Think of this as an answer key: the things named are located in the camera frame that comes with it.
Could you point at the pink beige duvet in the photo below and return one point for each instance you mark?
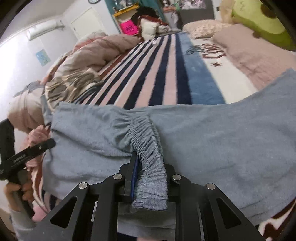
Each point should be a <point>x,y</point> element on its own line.
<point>93,51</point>

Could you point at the striped fleece blanket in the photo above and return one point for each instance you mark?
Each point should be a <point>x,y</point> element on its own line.
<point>170,70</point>

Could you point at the white door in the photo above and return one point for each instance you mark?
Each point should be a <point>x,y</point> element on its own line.
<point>86,23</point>

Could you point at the wall poster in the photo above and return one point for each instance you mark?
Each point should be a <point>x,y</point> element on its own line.
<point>43,57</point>

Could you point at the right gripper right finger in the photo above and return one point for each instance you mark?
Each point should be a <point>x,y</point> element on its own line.
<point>205,212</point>

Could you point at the grey shelving unit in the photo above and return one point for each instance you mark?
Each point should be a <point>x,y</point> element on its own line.
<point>180,13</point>

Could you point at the pink bag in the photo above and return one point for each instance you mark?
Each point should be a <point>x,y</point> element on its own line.
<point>129,28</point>

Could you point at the left hand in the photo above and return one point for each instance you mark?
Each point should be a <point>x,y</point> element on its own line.
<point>11,190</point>

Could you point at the pink checked cloth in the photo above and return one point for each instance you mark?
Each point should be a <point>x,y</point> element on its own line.
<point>36,136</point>

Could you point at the white air conditioner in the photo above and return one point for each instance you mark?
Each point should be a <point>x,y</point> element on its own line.
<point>44,27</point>

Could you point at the avocado plush toy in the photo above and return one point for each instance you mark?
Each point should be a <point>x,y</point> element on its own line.
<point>259,18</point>

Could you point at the grey-blue pants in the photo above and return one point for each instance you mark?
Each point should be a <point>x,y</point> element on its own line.
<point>246,148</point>

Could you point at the clothes pile on chair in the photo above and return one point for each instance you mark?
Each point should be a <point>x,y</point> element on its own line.
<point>150,26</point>

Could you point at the pink ribbed pillow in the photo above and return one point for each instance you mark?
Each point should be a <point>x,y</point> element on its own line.
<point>261,61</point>

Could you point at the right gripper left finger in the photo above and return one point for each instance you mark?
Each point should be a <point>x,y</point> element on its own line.
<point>90,212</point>

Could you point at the bear print quilt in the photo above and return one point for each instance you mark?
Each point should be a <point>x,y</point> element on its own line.
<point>66,88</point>

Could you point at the floral pillow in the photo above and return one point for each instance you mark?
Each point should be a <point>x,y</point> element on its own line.
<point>204,28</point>

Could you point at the yellow cabinet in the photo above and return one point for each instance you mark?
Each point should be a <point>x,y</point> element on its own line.
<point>126,13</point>

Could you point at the brown plush toy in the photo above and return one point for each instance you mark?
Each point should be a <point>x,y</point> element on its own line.
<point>226,8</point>

